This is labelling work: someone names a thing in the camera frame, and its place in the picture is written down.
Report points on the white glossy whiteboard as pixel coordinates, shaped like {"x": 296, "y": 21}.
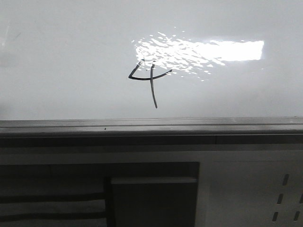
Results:
{"x": 99, "y": 59}

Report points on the white perforated metal panel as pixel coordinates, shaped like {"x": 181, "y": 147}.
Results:
{"x": 254, "y": 188}

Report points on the aluminium whiteboard frame rail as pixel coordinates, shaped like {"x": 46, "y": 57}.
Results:
{"x": 151, "y": 127}

